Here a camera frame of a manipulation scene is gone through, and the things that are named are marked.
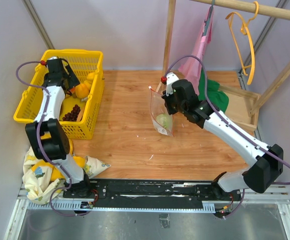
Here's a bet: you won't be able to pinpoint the clear zip bag orange zipper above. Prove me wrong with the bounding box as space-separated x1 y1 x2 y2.
148 86 174 137

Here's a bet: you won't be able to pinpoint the green cabbage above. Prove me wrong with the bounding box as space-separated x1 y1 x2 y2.
155 113 173 129

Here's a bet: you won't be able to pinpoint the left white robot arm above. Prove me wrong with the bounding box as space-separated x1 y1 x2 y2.
25 56 92 198

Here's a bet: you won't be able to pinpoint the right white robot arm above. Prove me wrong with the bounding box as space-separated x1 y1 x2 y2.
162 74 284 200

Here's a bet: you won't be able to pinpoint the yellow bell pepper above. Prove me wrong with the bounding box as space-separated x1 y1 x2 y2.
75 83 90 99

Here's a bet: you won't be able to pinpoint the yellow bananas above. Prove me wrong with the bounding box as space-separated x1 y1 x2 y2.
84 72 95 90

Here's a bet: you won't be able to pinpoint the yellow plastic basket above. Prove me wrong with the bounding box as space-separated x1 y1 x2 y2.
13 49 105 140

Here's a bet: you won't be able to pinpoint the brown bread roll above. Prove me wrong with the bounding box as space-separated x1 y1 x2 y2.
76 107 85 122

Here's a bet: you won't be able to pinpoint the purple grapes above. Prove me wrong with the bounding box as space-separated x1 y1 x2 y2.
62 104 81 122

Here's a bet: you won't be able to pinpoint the pink cloth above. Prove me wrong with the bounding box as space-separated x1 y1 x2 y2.
178 11 214 90

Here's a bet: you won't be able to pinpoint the green cloth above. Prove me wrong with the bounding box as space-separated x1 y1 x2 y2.
198 70 229 113

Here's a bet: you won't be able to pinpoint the wooden clothes rack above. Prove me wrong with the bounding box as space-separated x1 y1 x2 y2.
152 0 290 133

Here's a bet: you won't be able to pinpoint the grey clothes hanger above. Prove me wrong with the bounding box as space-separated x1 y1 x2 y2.
202 0 215 37

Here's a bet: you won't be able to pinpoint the yellow clothes hanger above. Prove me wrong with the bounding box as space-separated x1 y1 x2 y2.
225 0 260 86

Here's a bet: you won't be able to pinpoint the yellow patterned cloth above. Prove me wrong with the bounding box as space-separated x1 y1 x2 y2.
22 148 111 205

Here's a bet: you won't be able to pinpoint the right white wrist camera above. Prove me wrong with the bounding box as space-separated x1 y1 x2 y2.
160 72 179 96

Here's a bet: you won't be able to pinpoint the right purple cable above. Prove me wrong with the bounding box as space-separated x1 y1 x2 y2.
163 54 290 185

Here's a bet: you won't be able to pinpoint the purple cable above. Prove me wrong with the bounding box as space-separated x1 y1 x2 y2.
15 59 72 191
163 54 290 185

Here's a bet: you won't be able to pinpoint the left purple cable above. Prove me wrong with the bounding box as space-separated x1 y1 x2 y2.
15 59 72 191

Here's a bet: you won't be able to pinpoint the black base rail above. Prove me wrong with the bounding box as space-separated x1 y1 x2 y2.
62 178 241 212

